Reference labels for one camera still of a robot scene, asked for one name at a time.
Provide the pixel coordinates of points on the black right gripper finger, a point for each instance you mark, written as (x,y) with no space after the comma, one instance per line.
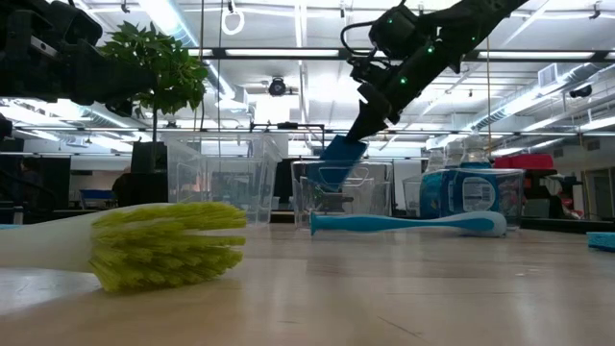
(370,120)

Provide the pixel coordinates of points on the black ceiling spotlight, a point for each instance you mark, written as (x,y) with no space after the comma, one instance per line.
(580,91)

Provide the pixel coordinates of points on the person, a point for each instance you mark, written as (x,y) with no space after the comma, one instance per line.
(30,178)

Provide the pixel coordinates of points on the low clear plastic bin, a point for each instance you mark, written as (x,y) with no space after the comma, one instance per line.
(413,202)
(375,192)

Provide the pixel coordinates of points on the green leafy plant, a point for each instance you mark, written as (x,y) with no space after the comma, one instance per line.
(158,67)

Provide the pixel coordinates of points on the light blue sponge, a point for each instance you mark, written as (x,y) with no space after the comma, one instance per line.
(603,241)
(7,226)

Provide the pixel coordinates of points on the dark blue sponge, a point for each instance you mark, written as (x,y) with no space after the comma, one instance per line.
(343,154)

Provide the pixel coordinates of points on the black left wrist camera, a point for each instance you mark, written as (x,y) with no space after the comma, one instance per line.
(79,24)

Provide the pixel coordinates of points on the white LED light bar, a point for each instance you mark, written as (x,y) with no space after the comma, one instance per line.
(528,55)
(283,53)

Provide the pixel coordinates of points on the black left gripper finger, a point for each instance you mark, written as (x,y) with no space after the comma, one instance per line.
(105,79)
(120,108)

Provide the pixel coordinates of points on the blue dish brush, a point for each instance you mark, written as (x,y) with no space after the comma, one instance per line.
(384,223)

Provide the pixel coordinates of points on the yellow dish brush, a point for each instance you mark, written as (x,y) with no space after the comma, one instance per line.
(158,245)

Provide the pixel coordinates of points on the red plastic crate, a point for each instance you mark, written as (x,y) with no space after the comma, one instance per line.
(523,161)

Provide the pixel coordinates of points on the blue dish soap bottle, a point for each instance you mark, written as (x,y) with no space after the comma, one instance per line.
(432,197)
(473,197)

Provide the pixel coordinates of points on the round black overhead camera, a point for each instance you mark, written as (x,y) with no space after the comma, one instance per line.
(277,87)

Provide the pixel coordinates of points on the tall clear plastic tub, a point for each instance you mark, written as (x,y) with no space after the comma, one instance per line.
(216,182)

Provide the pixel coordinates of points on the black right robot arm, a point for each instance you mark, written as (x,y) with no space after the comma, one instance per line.
(471,19)

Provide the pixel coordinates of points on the black plant pot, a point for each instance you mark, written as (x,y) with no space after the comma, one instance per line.
(149,173)

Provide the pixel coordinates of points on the blue bin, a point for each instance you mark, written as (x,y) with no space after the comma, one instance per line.
(98,196)

